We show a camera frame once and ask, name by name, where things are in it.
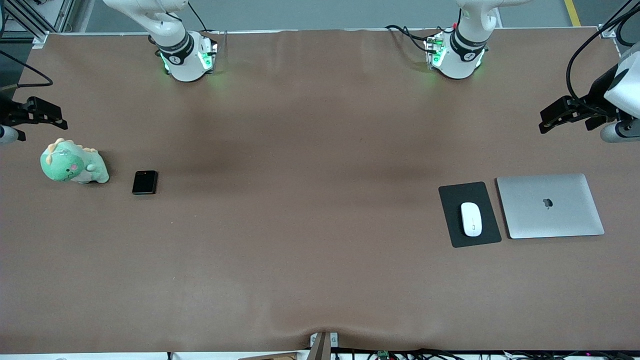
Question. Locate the silver closed laptop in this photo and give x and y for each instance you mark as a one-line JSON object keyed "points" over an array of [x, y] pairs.
{"points": [[565, 220]]}

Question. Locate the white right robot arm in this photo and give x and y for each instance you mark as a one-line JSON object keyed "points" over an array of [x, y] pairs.
{"points": [[180, 55]]}

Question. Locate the brown table cover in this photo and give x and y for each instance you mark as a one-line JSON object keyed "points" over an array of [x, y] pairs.
{"points": [[320, 275]]}

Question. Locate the metal corner bracket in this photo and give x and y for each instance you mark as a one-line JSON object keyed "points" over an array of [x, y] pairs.
{"points": [[40, 40], [607, 32]]}

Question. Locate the black mouse pad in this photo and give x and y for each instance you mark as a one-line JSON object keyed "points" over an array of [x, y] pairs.
{"points": [[452, 200]]}

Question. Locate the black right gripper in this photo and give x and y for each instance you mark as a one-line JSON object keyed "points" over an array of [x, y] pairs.
{"points": [[10, 114]]}

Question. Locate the green dinosaur plush toy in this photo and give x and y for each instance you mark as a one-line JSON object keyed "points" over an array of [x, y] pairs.
{"points": [[65, 165]]}

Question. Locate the aluminium frame profile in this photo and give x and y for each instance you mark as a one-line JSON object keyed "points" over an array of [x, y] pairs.
{"points": [[30, 15]]}

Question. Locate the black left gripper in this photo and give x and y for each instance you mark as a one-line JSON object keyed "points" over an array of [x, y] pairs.
{"points": [[596, 91]]}

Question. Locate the black phone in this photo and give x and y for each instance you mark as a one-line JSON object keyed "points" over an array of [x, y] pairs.
{"points": [[145, 182]]}

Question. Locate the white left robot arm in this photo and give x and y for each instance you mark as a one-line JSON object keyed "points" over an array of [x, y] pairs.
{"points": [[457, 55]]}

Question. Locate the metal mount bracket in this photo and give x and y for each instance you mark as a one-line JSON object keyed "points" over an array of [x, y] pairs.
{"points": [[324, 347]]}

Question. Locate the white computer mouse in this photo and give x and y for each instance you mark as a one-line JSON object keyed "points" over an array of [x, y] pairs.
{"points": [[471, 220]]}

